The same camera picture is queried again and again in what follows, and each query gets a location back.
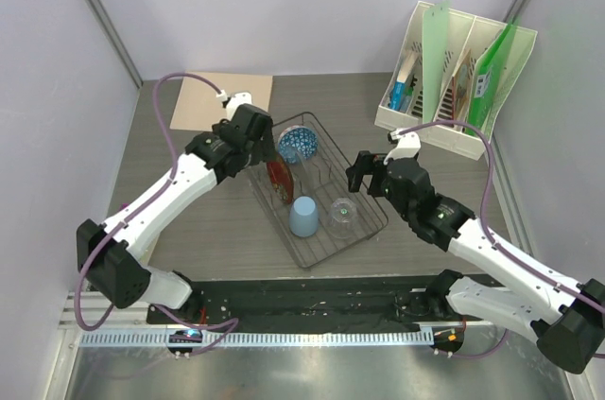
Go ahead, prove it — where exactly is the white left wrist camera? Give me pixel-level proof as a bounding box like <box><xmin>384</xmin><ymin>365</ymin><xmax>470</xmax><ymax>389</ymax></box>
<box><xmin>216</xmin><ymin>90</ymin><xmax>252</xmax><ymax>120</ymax></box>

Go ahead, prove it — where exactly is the brown picture book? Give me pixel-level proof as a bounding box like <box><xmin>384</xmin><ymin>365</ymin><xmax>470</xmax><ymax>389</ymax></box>
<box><xmin>451</xmin><ymin>48</ymin><xmax>473</xmax><ymax>120</ymax></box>

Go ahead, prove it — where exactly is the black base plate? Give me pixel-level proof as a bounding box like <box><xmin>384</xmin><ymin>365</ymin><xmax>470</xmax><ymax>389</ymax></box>
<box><xmin>146</xmin><ymin>271</ymin><xmax>497</xmax><ymax>325</ymax></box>

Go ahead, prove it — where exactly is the white file organizer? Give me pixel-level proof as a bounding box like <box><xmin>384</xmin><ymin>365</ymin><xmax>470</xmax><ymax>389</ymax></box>
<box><xmin>374</xmin><ymin>2</ymin><xmax>537</xmax><ymax>160</ymax></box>

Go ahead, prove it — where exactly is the red floral plate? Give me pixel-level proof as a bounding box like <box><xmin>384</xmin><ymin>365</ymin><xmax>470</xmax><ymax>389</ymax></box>
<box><xmin>266</xmin><ymin>155</ymin><xmax>294</xmax><ymax>204</ymax></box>

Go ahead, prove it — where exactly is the blue book in organizer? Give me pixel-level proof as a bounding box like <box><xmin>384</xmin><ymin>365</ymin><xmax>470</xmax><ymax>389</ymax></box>
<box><xmin>388</xmin><ymin>50</ymin><xmax>420</xmax><ymax>112</ymax></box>

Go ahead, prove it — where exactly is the clear glass cup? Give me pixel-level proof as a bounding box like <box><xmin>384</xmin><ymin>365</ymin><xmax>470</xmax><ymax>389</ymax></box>
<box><xmin>326</xmin><ymin>198</ymin><xmax>358</xmax><ymax>239</ymax></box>

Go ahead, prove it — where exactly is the light green folder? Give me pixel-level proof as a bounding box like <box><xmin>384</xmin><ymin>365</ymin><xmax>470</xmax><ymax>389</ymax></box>
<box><xmin>422</xmin><ymin>0</ymin><xmax>450</xmax><ymax>123</ymax></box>

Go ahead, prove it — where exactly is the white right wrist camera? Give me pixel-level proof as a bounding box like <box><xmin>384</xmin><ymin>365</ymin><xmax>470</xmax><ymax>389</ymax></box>
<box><xmin>384</xmin><ymin>128</ymin><xmax>421</xmax><ymax>165</ymax></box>

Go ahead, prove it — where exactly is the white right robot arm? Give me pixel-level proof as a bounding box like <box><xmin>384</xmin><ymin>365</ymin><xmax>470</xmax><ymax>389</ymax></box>
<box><xmin>346</xmin><ymin>150</ymin><xmax>604</xmax><ymax>374</ymax></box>

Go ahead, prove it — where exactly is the beige cutting board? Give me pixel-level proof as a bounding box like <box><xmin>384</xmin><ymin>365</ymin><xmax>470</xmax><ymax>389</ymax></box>
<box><xmin>170</xmin><ymin>72</ymin><xmax>273</xmax><ymax>131</ymax></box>

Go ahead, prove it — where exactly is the dark green folder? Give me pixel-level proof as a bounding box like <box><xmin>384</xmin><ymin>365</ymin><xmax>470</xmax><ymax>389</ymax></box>
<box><xmin>467</xmin><ymin>21</ymin><xmax>518</xmax><ymax>129</ymax></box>

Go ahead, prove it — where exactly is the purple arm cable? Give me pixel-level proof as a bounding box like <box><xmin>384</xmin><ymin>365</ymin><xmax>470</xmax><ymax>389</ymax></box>
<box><xmin>399</xmin><ymin>119</ymin><xmax>605</xmax><ymax>357</ymax></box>
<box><xmin>75</xmin><ymin>72</ymin><xmax>240</xmax><ymax>357</ymax></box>

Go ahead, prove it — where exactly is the light blue plastic cup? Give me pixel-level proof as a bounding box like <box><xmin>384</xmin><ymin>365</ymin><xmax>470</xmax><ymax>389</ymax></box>
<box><xmin>288</xmin><ymin>196</ymin><xmax>319</xmax><ymax>237</ymax></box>

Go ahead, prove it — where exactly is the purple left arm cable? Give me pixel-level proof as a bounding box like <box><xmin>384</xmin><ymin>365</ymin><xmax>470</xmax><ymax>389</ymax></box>
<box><xmin>75</xmin><ymin>72</ymin><xmax>240</xmax><ymax>357</ymax></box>

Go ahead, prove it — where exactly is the blue patterned bowl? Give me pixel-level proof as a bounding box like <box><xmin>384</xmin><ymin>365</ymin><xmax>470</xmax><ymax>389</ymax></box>
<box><xmin>277</xmin><ymin>125</ymin><xmax>319</xmax><ymax>164</ymax></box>

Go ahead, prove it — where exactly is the black wire dish rack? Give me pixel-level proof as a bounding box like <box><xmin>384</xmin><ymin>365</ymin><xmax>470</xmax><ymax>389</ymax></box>
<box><xmin>247</xmin><ymin>112</ymin><xmax>388</xmax><ymax>269</ymax></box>

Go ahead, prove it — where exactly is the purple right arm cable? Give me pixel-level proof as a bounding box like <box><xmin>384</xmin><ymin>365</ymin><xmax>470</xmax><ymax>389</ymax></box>
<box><xmin>399</xmin><ymin>119</ymin><xmax>605</xmax><ymax>357</ymax></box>

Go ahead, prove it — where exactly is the white slotted cable duct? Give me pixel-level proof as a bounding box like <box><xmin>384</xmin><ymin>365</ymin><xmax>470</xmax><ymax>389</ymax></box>
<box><xmin>80</xmin><ymin>327</ymin><xmax>434</xmax><ymax>349</ymax></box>

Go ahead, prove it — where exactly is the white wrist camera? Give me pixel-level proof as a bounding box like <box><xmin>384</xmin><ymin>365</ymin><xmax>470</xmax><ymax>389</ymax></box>
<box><xmin>216</xmin><ymin>90</ymin><xmax>252</xmax><ymax>120</ymax></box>
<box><xmin>384</xmin><ymin>128</ymin><xmax>421</xmax><ymax>165</ymax></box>

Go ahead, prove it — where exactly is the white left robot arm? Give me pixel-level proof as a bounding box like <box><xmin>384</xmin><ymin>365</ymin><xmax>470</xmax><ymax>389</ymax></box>
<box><xmin>76</xmin><ymin>103</ymin><xmax>276</xmax><ymax>323</ymax></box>

